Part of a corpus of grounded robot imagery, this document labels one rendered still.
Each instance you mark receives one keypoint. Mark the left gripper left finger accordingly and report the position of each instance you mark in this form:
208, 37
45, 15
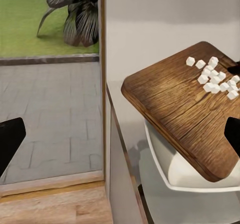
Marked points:
12, 134

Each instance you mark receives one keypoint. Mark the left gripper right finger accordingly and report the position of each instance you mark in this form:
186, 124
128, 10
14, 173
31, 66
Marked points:
232, 133

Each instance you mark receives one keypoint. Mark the bowl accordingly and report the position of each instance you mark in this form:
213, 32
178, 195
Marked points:
179, 175

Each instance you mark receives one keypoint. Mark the fixed window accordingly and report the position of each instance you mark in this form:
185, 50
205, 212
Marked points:
51, 75

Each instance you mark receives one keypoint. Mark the cutting board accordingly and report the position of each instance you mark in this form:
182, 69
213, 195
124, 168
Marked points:
169, 95

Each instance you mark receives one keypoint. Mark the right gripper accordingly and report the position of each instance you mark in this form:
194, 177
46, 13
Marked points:
234, 69

